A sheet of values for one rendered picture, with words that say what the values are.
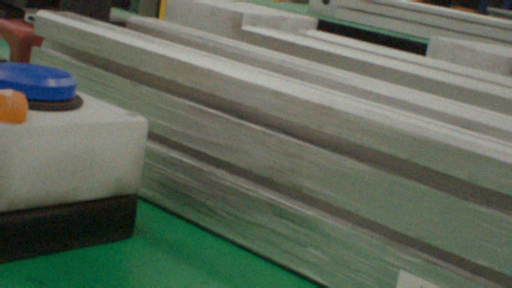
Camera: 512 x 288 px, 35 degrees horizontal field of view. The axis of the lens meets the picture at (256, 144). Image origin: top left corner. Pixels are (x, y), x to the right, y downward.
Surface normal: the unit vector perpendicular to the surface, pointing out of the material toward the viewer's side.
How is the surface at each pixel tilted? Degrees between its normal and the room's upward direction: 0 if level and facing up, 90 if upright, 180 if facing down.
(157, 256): 0
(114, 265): 0
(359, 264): 90
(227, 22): 90
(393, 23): 90
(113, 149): 90
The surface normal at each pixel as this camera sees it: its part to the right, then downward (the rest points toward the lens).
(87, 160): 0.74, 0.28
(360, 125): -0.65, 0.06
